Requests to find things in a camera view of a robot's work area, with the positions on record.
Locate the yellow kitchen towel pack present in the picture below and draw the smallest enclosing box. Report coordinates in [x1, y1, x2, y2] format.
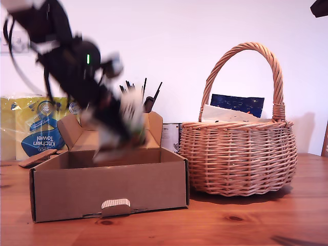
[0, 93, 85, 162]

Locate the white green Galaxy truffle bag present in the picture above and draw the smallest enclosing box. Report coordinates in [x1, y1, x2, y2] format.
[92, 88, 148, 163]

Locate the white wall light switch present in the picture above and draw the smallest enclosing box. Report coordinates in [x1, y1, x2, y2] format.
[0, 30, 30, 54]

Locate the wooden chair back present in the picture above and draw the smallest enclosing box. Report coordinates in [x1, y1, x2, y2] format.
[321, 122, 328, 157]

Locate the woven wicker basket with handle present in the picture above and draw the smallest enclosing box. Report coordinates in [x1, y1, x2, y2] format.
[178, 42, 298, 197]

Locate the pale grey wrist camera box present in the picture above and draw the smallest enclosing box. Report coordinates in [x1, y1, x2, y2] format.
[101, 52, 123, 79]

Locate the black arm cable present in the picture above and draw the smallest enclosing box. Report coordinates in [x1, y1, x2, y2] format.
[43, 68, 56, 106]
[3, 12, 48, 97]

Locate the white Galaxy cookie bag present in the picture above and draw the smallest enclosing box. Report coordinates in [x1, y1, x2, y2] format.
[199, 104, 272, 123]

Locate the blue Terry's chocolate orange bag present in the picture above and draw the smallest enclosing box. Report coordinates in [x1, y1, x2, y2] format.
[210, 94, 265, 119]

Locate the brown cardboard box with lid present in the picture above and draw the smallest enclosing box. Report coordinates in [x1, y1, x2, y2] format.
[29, 111, 190, 223]

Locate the dark brown flat handle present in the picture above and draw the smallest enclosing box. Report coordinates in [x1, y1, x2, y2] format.
[145, 96, 156, 113]

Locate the tin can with flag mark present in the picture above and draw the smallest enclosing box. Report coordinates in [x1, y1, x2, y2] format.
[161, 122, 183, 154]

